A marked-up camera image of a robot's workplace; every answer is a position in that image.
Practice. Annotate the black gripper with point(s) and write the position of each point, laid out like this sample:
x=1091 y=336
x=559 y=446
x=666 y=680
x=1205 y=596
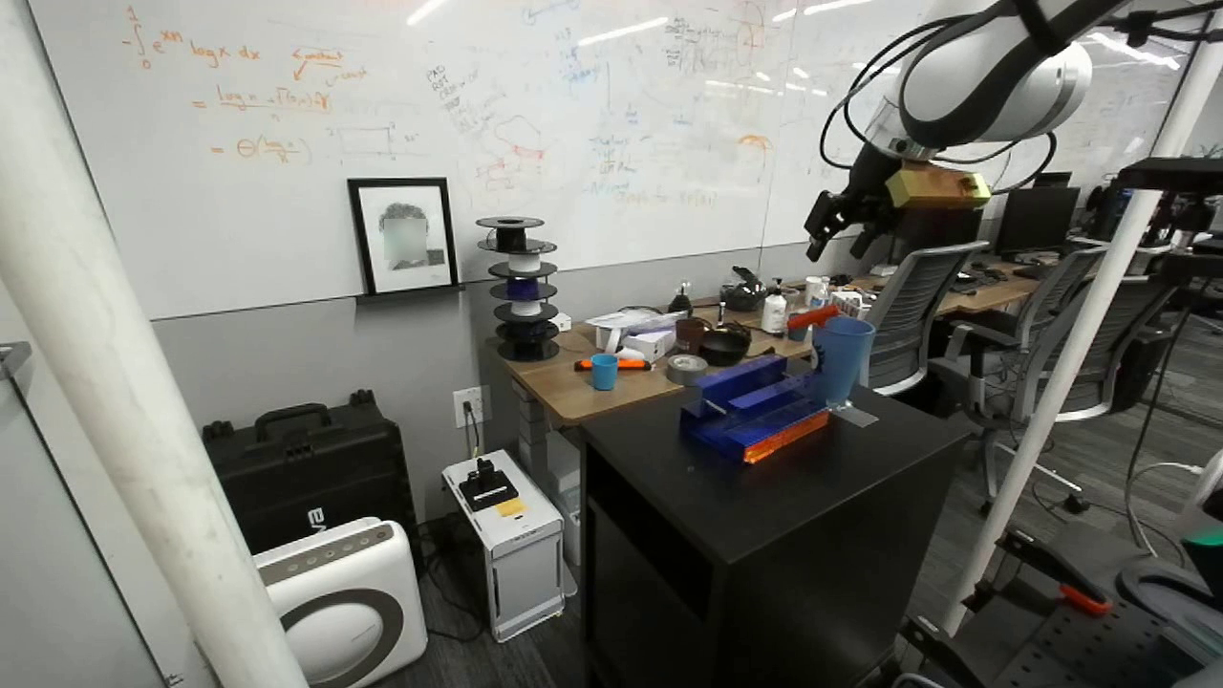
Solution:
x=872 y=186

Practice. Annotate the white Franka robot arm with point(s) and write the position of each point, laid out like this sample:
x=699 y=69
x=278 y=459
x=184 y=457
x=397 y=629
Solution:
x=1008 y=77

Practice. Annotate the large blue plastic cup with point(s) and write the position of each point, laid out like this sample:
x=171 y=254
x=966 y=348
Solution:
x=844 y=361

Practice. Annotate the small blue cup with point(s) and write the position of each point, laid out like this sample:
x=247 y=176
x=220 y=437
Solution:
x=605 y=372

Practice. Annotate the white bottle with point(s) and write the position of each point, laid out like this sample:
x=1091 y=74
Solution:
x=774 y=316

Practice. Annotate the grey mesh office chair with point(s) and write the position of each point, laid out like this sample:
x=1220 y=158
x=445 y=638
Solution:
x=1064 y=344
x=923 y=308

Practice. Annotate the black bowl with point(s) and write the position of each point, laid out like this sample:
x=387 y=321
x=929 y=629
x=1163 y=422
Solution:
x=724 y=344

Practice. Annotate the black computer monitor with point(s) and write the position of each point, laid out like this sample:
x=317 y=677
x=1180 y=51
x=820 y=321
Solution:
x=1035 y=218

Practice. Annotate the blue and orange tool holder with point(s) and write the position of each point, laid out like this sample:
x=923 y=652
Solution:
x=751 y=415

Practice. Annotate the grey tape roll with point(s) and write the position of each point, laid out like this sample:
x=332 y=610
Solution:
x=689 y=367

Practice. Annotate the white cardboard box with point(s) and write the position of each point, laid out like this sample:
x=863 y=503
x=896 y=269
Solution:
x=648 y=344

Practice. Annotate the orange flat tool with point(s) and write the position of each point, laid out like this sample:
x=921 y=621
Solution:
x=631 y=366

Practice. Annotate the white pole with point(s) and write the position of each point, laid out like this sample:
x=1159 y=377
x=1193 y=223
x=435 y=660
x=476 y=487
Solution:
x=115 y=385
x=1072 y=344

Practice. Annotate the whiteboard with writing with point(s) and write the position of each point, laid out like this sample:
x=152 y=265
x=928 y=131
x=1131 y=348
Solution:
x=577 y=129

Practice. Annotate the wooden table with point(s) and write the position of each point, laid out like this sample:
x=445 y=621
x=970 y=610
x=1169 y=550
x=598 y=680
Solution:
x=577 y=395

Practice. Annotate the black cabinet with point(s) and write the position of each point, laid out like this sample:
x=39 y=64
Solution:
x=765 y=548

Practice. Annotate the stack of filament spools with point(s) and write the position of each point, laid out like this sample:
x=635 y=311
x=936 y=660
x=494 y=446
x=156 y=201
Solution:
x=523 y=308

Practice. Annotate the black charger device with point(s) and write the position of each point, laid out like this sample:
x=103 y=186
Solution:
x=486 y=487

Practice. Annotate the black framed portrait picture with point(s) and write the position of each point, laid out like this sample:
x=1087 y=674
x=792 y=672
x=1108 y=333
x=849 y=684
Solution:
x=405 y=237

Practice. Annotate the white box unit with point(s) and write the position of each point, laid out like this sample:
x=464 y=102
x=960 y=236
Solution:
x=518 y=561

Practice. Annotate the black perforated breadboard table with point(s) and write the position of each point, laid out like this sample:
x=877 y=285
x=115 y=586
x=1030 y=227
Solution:
x=1110 y=656

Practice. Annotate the black hard carrying case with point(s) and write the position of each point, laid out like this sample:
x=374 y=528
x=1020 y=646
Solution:
x=312 y=473

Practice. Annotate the white round air purifier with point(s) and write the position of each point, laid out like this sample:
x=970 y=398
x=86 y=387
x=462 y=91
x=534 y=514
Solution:
x=347 y=596

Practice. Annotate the black stereo camera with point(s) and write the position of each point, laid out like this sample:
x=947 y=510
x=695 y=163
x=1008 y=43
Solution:
x=1169 y=173

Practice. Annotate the white wall outlet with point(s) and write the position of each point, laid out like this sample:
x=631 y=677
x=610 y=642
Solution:
x=467 y=405

